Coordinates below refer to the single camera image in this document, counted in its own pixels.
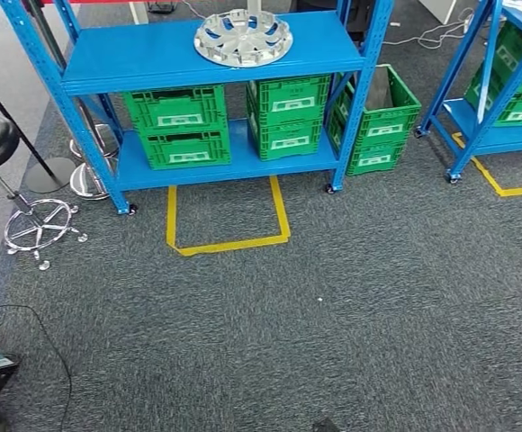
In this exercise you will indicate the blue metal shelf rack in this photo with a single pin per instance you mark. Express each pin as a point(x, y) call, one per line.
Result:
point(153, 54)
point(490, 137)

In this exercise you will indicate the yellow floor tape outline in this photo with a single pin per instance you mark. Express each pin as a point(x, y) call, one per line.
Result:
point(283, 214)
point(513, 191)

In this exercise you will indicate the silver plastic wheel hubcap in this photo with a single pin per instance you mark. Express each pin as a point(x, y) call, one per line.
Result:
point(242, 39)

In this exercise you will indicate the chrome stanchion base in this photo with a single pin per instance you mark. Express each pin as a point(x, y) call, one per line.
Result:
point(103, 138)
point(85, 182)

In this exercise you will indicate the black stanchion grey base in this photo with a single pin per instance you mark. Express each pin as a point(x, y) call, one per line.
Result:
point(49, 176)

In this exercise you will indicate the white cabinet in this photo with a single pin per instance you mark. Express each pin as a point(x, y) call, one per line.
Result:
point(436, 9)

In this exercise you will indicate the small white power strip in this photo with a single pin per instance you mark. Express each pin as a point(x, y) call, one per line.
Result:
point(469, 22)

